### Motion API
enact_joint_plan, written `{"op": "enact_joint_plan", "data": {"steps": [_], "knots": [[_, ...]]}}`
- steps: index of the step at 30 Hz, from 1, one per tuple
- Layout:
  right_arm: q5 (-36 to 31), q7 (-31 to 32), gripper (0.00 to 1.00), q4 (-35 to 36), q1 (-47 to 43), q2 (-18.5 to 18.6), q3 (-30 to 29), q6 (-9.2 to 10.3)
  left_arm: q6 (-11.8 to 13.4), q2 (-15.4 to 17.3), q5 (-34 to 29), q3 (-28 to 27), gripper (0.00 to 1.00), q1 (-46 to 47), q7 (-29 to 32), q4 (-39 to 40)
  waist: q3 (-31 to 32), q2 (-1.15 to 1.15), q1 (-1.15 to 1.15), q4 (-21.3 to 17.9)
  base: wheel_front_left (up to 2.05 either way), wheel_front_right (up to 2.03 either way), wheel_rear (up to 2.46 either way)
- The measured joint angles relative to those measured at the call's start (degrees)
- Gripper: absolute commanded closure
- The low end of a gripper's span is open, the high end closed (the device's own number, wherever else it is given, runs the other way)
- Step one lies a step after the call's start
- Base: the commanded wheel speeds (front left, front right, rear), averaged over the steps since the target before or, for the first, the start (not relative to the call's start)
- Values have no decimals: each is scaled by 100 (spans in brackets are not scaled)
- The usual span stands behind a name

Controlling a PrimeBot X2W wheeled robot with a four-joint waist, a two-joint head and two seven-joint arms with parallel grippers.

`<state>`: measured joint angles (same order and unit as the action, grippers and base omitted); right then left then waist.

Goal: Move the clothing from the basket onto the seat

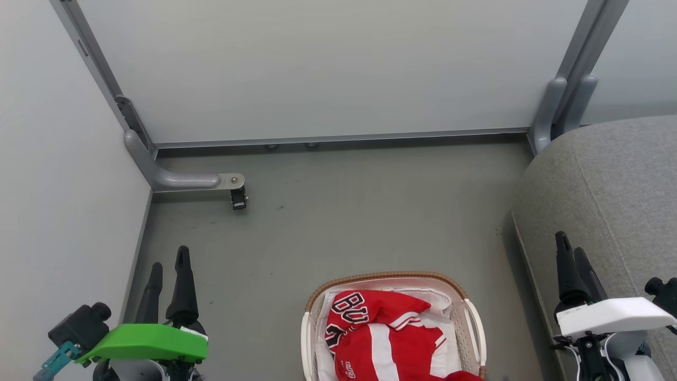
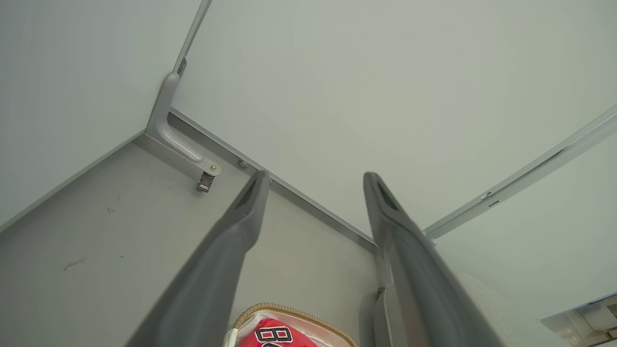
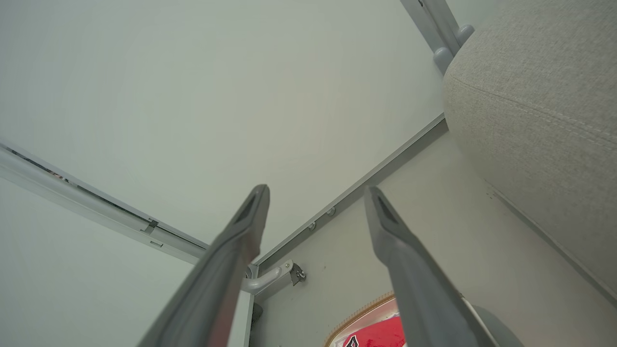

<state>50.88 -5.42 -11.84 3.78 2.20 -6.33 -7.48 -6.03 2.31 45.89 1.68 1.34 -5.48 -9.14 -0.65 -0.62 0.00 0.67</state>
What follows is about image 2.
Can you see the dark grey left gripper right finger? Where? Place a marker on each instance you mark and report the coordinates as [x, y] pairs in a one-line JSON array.
[[424, 289]]

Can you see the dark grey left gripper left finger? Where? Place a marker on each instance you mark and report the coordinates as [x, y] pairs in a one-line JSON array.
[[212, 279]]

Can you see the red jersey with white trim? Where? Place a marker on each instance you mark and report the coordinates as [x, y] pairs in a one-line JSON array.
[[250, 340]]

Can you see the grey upright partition foot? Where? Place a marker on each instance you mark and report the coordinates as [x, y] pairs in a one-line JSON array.
[[383, 323]]

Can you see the wicker laundry basket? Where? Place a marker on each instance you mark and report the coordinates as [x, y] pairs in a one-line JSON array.
[[289, 308]]

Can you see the grey L-shaped partition foot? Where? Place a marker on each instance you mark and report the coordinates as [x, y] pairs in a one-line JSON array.
[[166, 130]]

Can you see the grey partition base rail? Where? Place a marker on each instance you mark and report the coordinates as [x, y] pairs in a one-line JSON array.
[[299, 195]]

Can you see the grey aluminium partition post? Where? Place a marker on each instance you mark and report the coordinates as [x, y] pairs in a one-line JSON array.
[[195, 29], [530, 176]]

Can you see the white metal frame fixture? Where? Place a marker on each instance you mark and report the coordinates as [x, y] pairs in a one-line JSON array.
[[588, 320]]

